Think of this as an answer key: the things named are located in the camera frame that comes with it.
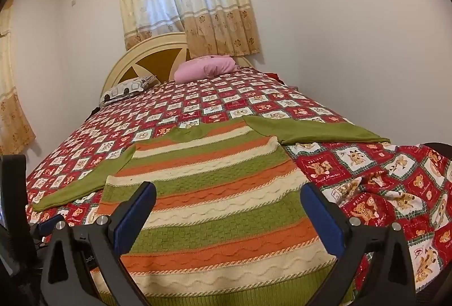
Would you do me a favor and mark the dark round object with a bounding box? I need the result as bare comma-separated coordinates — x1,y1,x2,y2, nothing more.
422,141,452,160

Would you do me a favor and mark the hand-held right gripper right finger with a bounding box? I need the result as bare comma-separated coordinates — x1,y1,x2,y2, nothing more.
300,182,418,306

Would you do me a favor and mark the white car print pillow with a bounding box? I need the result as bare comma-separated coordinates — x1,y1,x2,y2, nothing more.
99,75,158,108

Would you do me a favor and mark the red checked printed blanket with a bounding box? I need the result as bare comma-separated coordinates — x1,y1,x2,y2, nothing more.
26,66,452,292

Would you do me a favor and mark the green orange cream striped sweater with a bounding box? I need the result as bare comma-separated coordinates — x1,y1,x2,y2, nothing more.
32,116,391,306

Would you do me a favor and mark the cream and brown bed headboard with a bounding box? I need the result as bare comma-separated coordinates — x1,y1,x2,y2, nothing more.
102,32,252,98

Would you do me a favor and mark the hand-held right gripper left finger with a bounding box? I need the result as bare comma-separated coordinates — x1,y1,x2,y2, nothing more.
40,182,158,306

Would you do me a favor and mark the pink pillow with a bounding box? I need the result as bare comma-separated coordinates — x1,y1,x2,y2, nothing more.
174,56,238,83

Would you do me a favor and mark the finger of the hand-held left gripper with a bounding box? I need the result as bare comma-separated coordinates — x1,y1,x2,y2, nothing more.
31,214,66,244

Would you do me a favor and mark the beige floral side curtain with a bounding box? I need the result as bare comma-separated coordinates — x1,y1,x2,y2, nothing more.
0,0,36,155

